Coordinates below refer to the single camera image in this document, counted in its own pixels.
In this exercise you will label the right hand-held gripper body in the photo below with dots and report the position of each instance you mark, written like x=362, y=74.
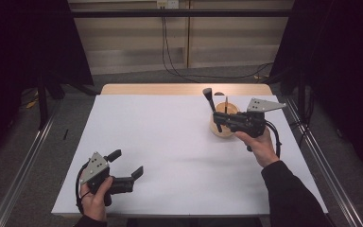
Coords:
x=249, y=121

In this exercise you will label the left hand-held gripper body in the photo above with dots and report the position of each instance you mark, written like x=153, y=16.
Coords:
x=96, y=168

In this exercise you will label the cream ribbed brush holder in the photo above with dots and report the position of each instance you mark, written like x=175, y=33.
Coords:
x=228, y=134

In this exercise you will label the black makeup brush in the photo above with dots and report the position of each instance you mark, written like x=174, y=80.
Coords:
x=207, y=93

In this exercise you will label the person's right hand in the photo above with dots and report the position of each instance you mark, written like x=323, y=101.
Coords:
x=261, y=149

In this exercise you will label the person's left hand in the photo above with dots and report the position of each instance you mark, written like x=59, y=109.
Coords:
x=94, y=205

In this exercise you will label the white table mat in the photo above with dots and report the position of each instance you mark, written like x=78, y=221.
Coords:
x=176, y=173

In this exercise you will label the small black floor stick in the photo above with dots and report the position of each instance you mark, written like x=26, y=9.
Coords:
x=65, y=134

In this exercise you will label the yellow floor tape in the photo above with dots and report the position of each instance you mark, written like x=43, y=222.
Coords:
x=31, y=104

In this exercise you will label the black curtain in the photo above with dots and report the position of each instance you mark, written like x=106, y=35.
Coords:
x=19, y=47
x=343, y=63

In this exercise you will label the black stand post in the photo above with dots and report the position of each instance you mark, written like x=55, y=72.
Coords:
x=302, y=94
x=42, y=104

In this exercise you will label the aluminium floor rail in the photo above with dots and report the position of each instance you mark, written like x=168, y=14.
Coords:
x=324, y=157
x=22, y=170

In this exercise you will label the wooden wall post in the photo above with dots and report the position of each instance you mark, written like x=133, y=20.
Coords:
x=188, y=38

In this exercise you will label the black horizontal frame bar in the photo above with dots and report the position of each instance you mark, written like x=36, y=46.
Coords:
x=182, y=13

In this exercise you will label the white wall socket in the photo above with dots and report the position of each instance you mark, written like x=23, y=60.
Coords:
x=167, y=3

